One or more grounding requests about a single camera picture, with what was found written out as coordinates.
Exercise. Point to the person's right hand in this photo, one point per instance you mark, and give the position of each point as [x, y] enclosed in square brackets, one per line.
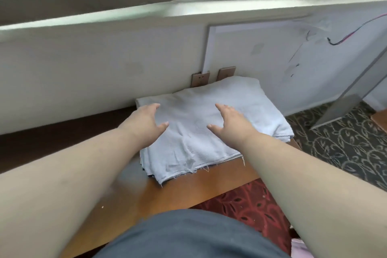
[232, 127]

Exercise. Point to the person's left hand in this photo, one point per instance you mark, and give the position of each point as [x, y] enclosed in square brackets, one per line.
[144, 125]

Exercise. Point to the person's left thumb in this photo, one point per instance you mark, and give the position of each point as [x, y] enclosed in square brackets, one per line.
[161, 127]

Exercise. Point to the person's right thumb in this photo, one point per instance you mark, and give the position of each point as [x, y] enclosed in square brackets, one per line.
[213, 129]

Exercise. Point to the person's left forearm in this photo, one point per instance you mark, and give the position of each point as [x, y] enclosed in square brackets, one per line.
[60, 188]

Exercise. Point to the person's right forearm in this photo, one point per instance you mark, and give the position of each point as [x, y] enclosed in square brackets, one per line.
[311, 194]

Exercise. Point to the white folded cloth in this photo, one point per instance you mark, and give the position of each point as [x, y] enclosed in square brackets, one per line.
[196, 133]

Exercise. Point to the white leaning board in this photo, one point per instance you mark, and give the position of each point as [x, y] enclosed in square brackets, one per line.
[272, 64]

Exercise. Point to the red patterned rug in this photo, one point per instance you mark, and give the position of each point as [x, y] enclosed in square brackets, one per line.
[257, 206]

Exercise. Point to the person's dark grey clothing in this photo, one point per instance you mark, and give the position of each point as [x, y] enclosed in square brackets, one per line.
[190, 236]

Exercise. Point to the grey window sill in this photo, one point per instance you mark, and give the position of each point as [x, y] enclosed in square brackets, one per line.
[181, 11]

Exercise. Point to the grey metal leaning panel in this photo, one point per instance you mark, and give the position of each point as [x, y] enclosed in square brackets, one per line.
[347, 100]

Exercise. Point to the brown wall socket plate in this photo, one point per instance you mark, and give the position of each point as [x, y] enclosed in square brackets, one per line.
[225, 72]
[200, 79]

